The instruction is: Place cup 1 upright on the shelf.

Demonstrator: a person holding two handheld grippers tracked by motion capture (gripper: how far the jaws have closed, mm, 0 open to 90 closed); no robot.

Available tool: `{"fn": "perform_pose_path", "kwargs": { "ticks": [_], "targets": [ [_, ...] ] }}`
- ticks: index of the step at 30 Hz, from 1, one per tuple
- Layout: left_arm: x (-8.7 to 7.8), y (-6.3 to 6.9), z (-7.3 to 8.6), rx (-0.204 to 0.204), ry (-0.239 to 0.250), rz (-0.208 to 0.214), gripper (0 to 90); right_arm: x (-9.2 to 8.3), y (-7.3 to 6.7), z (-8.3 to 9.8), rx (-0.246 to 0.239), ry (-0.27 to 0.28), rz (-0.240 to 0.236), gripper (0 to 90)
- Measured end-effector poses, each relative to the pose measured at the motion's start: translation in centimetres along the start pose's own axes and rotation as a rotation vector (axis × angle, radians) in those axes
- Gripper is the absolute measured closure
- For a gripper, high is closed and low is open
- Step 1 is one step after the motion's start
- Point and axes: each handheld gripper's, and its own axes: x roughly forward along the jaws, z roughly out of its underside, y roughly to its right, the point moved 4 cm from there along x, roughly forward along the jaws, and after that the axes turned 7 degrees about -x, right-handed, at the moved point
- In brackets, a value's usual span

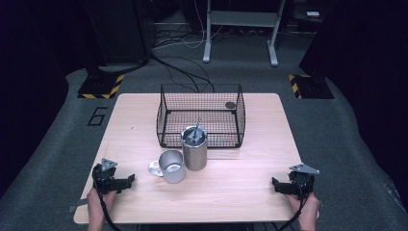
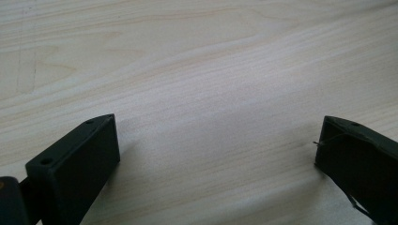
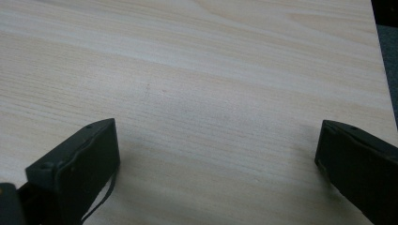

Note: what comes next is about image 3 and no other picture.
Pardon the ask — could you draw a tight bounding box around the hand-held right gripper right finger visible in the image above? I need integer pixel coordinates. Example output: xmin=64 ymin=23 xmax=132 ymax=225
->
xmin=314 ymin=119 xmax=398 ymax=225

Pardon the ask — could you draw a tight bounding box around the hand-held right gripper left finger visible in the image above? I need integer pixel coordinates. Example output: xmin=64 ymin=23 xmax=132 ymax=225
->
xmin=25 ymin=117 xmax=121 ymax=225

